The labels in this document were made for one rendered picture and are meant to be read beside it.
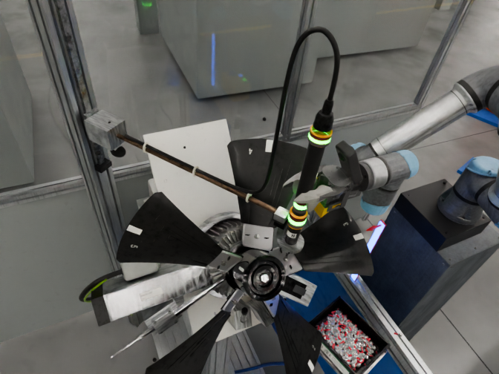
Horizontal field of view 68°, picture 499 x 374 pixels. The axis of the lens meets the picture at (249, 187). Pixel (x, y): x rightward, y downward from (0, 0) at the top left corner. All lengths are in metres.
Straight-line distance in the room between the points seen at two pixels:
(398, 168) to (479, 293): 2.01
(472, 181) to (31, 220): 1.61
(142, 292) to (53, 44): 0.66
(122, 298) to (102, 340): 1.23
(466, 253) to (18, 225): 1.68
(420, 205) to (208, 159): 0.81
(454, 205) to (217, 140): 0.87
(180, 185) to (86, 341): 1.35
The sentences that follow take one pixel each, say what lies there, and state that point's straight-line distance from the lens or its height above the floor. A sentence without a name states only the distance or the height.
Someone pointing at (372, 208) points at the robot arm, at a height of 1.32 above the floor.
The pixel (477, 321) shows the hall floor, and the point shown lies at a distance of 2.76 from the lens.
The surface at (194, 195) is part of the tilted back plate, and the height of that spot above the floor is 1.20.
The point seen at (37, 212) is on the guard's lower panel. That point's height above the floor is 0.89.
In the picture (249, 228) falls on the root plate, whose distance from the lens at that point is 1.00.
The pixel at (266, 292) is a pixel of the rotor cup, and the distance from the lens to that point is 0.98.
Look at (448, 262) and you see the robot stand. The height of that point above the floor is 1.00.
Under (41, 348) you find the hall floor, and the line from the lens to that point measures 2.36.
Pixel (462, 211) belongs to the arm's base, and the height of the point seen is 1.13.
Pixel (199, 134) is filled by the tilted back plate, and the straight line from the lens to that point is 1.15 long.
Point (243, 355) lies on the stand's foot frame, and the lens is 2.09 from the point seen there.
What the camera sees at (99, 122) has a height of 1.39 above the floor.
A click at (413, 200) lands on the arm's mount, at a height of 1.08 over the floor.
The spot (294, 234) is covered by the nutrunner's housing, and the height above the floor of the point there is 1.32.
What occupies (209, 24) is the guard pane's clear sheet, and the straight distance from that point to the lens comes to 1.34.
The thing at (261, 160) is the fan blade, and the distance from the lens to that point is 0.97.
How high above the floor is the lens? 2.04
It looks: 45 degrees down
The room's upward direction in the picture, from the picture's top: 7 degrees clockwise
